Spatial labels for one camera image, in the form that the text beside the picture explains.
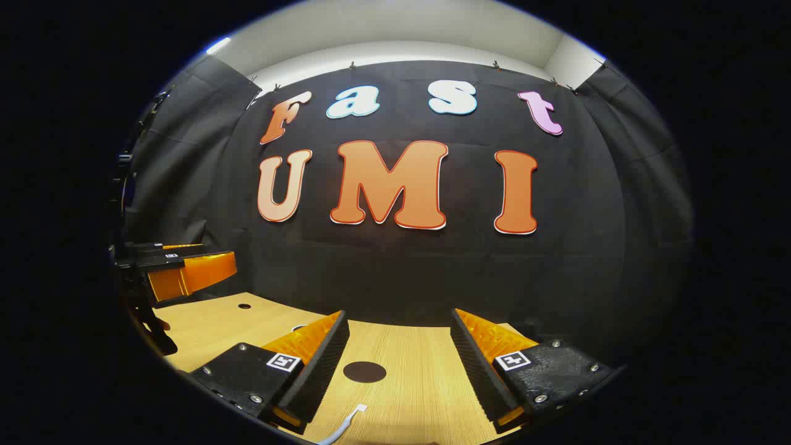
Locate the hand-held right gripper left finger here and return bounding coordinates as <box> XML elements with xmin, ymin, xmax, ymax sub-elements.
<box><xmin>187</xmin><ymin>310</ymin><xmax>350</xmax><ymax>433</ymax></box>

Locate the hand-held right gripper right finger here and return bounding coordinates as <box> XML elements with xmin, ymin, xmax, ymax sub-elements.
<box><xmin>449</xmin><ymin>308</ymin><xmax>627</xmax><ymax>435</ymax></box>

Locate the dark round coaster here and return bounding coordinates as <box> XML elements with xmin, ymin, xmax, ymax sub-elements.
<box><xmin>343</xmin><ymin>362</ymin><xmax>387</xmax><ymax>384</ymax></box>

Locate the white toothbrush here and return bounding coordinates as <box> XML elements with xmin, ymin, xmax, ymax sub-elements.
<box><xmin>316</xmin><ymin>404</ymin><xmax>368</xmax><ymax>445</ymax></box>

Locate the wooden desktop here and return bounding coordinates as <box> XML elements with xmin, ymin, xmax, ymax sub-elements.
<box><xmin>148</xmin><ymin>292</ymin><xmax>538</xmax><ymax>445</ymax></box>

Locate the black backdrop cloth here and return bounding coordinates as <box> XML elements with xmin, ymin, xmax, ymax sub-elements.
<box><xmin>121</xmin><ymin>56</ymin><xmax>696</xmax><ymax>347</ymax></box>

